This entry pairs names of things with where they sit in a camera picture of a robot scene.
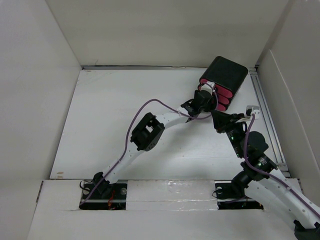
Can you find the black drawer cabinet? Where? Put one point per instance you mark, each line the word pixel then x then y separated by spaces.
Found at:
pixel 227 73

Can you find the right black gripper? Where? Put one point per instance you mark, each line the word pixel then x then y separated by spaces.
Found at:
pixel 222 121

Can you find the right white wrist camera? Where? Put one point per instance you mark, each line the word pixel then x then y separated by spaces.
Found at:
pixel 251 110

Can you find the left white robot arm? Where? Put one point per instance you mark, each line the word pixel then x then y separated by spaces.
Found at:
pixel 144 136

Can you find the aluminium rail right side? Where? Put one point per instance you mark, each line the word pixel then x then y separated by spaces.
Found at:
pixel 272 135

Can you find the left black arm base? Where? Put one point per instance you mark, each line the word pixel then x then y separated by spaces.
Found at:
pixel 114 200

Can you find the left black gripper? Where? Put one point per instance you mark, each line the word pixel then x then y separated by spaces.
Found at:
pixel 210 106

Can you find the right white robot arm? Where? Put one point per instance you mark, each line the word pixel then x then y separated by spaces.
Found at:
pixel 262 180

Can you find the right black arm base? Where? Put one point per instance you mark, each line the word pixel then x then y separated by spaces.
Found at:
pixel 228 199

